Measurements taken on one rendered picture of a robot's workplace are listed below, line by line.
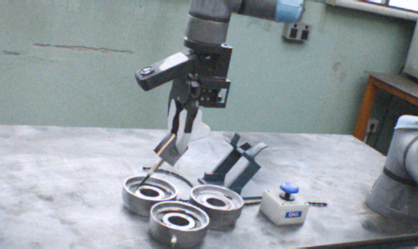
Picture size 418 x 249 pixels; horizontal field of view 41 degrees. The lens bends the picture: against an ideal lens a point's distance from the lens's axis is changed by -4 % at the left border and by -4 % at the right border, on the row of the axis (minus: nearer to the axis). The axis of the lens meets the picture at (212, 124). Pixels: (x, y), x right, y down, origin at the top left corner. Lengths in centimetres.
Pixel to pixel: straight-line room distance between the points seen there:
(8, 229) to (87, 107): 177
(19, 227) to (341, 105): 263
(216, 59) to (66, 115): 172
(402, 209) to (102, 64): 170
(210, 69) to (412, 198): 57
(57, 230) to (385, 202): 73
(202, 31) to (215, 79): 10
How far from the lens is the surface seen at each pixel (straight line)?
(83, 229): 102
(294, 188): 117
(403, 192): 135
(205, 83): 103
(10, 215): 104
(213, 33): 101
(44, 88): 265
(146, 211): 109
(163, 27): 272
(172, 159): 109
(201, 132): 107
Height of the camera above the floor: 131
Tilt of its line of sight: 18 degrees down
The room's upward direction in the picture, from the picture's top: 12 degrees clockwise
